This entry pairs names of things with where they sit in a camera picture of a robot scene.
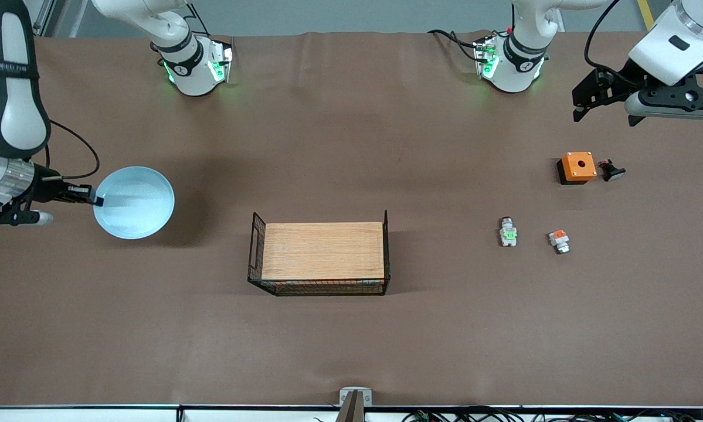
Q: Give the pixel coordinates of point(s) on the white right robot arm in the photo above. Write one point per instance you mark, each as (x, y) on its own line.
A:
(11, 88)

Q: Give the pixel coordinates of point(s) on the orange white button module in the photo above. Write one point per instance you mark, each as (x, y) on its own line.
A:
(559, 240)

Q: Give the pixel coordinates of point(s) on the orange box with hole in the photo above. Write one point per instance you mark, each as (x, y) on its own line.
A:
(578, 166)

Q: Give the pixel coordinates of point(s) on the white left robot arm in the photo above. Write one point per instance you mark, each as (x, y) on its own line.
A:
(673, 47)

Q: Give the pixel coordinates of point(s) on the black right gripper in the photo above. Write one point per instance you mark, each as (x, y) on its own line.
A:
(54, 189)

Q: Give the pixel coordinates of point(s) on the aluminium frame profile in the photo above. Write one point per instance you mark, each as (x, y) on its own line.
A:
(40, 23)

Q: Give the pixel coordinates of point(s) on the grey metal bracket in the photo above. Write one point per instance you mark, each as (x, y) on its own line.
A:
(346, 397)

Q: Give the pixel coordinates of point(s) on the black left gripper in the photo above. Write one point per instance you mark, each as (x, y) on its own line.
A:
(613, 85)

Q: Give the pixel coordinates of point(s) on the brown table cover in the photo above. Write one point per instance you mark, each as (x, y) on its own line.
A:
(152, 328)

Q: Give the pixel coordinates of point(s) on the white table edge rail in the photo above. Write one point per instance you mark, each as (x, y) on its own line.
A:
(93, 415)

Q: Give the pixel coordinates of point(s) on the green white button module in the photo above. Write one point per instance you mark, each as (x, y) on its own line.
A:
(508, 235)

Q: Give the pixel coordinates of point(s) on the light blue round plate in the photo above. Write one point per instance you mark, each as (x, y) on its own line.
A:
(140, 205)

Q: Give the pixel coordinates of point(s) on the base connector box green light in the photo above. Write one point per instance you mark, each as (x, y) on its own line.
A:
(221, 64)
(485, 55)

